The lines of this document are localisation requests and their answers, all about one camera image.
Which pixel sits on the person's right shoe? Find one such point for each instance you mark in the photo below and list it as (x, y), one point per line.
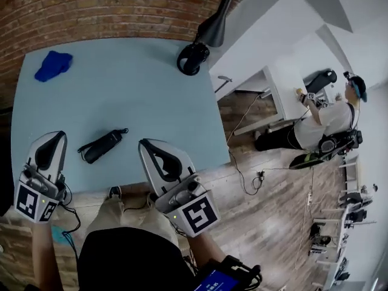
(151, 199)

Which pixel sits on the blue cloth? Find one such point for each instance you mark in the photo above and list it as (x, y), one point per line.
(53, 67)

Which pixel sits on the person's left shoe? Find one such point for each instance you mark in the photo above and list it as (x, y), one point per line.
(114, 191)

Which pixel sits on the white desk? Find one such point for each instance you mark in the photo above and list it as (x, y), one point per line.
(288, 102)

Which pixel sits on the black waist-mounted screen device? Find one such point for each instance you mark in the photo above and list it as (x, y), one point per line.
(218, 280)

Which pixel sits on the black cone lamp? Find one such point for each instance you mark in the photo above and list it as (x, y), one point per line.
(215, 29)

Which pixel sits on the person's black shirt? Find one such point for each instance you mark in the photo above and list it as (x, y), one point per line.
(127, 259)

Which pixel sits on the person's beige trousers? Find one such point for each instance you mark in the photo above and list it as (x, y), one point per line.
(106, 217)

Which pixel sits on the person's right forearm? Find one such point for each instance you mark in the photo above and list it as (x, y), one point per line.
(209, 250)

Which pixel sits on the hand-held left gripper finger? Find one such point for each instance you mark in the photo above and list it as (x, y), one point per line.
(34, 153)
(62, 153)

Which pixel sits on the person's shoe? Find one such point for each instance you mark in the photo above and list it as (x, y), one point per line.
(151, 199)
(114, 191)

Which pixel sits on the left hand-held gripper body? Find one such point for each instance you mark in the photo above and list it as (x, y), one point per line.
(27, 202)

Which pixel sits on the black power adapter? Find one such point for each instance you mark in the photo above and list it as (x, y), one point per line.
(261, 174)

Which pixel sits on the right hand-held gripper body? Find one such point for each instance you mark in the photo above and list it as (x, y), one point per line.
(197, 214)

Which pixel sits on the person's left forearm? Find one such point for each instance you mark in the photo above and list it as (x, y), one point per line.
(45, 253)

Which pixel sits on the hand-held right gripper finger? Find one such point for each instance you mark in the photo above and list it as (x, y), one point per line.
(149, 170)
(185, 164)

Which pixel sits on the small yellow item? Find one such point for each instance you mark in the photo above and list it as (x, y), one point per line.
(299, 91)

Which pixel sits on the white power strip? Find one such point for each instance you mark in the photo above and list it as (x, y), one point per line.
(309, 199)

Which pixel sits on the white shelving rack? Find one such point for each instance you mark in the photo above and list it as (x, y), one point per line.
(342, 238)

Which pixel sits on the grey metal tool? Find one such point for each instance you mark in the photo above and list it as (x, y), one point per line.
(225, 78)

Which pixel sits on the black and green bag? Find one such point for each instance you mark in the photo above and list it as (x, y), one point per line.
(306, 161)

